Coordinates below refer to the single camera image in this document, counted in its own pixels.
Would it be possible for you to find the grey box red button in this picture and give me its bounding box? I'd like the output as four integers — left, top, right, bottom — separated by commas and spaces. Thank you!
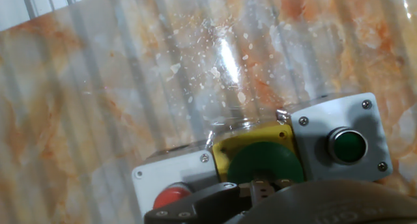
132, 148, 219, 218

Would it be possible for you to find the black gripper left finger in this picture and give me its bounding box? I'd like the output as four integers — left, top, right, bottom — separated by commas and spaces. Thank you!
144, 180, 266, 224

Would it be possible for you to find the marble pattern mat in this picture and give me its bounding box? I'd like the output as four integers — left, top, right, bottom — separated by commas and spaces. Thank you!
0, 0, 417, 224

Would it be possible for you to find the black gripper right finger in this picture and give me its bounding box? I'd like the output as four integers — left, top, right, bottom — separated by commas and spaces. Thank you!
227, 179, 417, 224

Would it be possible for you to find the grey box small green button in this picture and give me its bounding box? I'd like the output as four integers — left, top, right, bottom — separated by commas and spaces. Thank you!
276, 92, 394, 182

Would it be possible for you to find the yellow box green mushroom button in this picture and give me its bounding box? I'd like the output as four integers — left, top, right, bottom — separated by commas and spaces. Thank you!
211, 122, 306, 186

